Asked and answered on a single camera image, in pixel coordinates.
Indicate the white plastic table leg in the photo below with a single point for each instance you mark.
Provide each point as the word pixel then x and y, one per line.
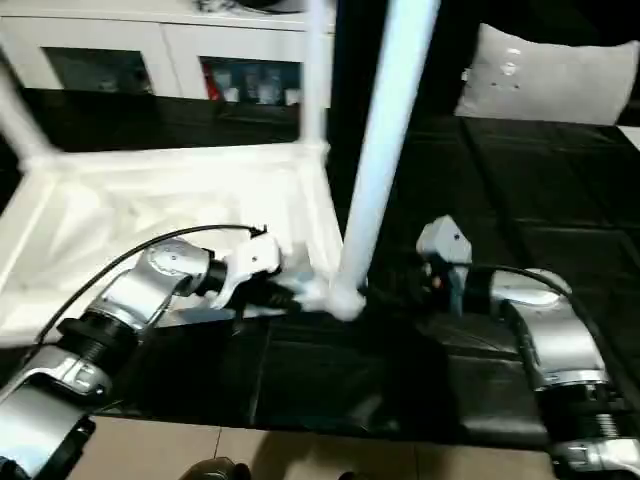
pixel 385 125
pixel 315 75
pixel 20 115

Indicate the white plastic table top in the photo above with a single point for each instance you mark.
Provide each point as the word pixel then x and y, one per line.
pixel 125 190

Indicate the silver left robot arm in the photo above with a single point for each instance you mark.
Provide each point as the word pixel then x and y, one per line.
pixel 135 290

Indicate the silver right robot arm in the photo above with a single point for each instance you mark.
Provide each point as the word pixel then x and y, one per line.
pixel 560 340

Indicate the white plastic upturned table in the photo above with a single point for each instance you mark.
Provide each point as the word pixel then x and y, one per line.
pixel 550 200

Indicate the dark robot leg part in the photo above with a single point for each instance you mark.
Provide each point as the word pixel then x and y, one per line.
pixel 215 470

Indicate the white cup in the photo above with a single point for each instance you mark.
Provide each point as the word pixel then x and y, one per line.
pixel 290 96

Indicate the red bottle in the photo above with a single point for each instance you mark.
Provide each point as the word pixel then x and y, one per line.
pixel 212 85

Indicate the grey cushion with holes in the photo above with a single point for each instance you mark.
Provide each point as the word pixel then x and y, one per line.
pixel 550 85

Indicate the black cabinet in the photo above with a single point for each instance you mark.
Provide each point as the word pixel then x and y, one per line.
pixel 350 50

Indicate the white cabinet with glass doors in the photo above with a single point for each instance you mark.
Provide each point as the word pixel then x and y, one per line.
pixel 175 50

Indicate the grey rice cooker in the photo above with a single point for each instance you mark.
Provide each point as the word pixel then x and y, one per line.
pixel 275 4

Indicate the dark clutter pile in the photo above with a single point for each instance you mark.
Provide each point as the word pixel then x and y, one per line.
pixel 215 4

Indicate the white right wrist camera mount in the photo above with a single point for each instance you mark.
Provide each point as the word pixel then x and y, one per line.
pixel 445 237

